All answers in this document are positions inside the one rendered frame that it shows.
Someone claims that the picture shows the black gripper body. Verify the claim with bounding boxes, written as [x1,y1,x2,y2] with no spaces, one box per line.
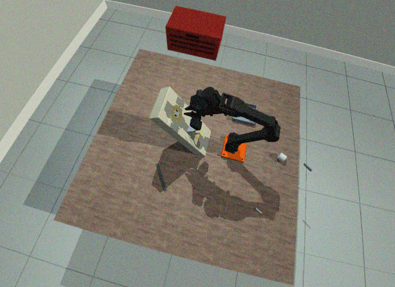
[190,89,213,130]

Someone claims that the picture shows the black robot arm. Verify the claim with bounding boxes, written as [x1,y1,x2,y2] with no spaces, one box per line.
[190,86,281,154]

